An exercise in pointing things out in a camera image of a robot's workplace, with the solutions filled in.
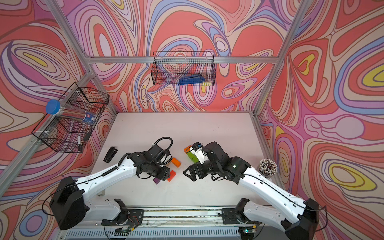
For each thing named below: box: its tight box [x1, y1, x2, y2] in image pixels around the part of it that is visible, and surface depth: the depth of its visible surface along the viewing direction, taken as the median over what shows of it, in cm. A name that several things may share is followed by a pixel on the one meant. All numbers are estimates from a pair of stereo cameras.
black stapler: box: [103, 146, 118, 164], surface depth 96 cm
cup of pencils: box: [258, 158, 278, 178], surface depth 73 cm
